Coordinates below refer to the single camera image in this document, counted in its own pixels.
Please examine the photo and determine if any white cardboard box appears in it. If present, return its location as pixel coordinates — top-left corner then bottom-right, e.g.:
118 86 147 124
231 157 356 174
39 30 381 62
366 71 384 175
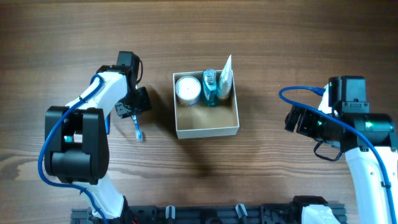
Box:
174 82 240 139

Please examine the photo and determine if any white leaf-print cream tube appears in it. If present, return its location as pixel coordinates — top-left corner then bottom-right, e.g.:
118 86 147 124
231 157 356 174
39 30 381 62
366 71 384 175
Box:
217 55 233 100

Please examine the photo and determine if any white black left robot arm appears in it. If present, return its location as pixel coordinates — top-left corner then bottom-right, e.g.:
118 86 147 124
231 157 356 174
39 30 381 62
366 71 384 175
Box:
37 51 151 223

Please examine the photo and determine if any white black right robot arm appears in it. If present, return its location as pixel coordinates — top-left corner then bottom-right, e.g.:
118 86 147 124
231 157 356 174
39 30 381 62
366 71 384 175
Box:
279 76 397 223

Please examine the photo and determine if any white round jar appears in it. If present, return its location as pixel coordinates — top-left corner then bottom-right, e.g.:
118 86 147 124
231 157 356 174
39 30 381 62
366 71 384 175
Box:
175 76 201 107

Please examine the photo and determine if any blue mouthwash bottle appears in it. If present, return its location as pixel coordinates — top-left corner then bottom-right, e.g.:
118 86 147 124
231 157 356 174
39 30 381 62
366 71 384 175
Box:
202 69 217 107

